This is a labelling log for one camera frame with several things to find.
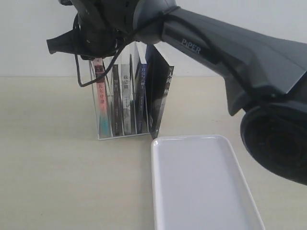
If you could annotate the dark brown thin book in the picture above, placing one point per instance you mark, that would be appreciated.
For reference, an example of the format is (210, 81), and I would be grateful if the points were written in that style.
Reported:
(116, 91)

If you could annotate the white rectangular tray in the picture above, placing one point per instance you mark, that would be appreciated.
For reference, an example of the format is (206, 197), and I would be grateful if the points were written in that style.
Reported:
(198, 185)

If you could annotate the white wire book rack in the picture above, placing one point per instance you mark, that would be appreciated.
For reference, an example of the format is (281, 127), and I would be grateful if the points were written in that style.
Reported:
(110, 95)

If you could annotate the grey white book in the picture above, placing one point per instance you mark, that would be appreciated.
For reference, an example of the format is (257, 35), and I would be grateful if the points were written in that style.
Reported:
(126, 91)

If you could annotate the blue moon cover book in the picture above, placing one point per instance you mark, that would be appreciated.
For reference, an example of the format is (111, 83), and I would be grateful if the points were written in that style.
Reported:
(140, 82)

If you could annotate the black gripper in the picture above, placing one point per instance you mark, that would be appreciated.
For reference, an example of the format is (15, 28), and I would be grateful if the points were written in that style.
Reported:
(100, 27)

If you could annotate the black grey cover book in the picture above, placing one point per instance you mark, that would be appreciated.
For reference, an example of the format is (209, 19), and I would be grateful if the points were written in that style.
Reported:
(159, 76)

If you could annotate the pink and teal book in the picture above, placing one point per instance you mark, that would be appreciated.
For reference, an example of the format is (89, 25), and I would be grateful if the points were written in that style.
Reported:
(104, 125)

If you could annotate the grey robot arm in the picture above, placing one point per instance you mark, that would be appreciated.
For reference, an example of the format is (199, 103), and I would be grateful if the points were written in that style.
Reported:
(264, 76)

